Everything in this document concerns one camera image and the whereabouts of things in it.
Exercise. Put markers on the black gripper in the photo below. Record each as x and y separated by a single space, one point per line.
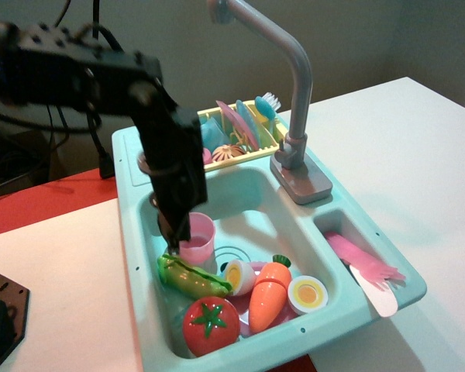
178 189

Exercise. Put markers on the pink plastic cup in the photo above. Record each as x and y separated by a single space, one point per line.
200 246

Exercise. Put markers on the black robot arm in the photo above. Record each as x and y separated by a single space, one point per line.
44 65

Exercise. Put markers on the pink cup in rack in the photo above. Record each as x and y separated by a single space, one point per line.
206 156

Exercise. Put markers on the light blue cup in rack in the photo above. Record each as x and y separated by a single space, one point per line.
212 135

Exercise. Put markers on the mint green toy sink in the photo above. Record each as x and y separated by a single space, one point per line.
255 219

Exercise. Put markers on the green toy pea pod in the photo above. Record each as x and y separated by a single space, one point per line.
189 280

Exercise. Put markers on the left toy egg half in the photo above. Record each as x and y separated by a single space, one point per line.
241 276

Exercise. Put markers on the toy egg half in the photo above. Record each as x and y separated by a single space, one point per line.
241 276
307 294

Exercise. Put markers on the toy onion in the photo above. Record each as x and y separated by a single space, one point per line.
227 152

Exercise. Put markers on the red toy tomato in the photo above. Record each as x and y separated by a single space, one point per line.
209 324

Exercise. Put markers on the yellow dish rack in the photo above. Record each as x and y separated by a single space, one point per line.
268 142

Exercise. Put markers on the orange toy carrot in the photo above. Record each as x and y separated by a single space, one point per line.
270 293

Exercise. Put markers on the pink plate in rack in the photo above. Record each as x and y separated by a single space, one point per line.
239 124

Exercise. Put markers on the grey toy faucet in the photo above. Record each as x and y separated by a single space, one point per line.
297 173

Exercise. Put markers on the blue plate in rack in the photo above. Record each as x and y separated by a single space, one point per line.
251 128

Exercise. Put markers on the right toy egg half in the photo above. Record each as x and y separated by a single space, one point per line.
307 294

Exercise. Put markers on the blue dish brush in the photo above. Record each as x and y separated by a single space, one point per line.
267 105

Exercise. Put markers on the pink toy fork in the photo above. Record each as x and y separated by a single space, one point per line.
372 269

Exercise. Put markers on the white toy knife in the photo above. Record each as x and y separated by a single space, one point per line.
379 295

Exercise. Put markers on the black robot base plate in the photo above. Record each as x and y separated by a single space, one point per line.
14 306

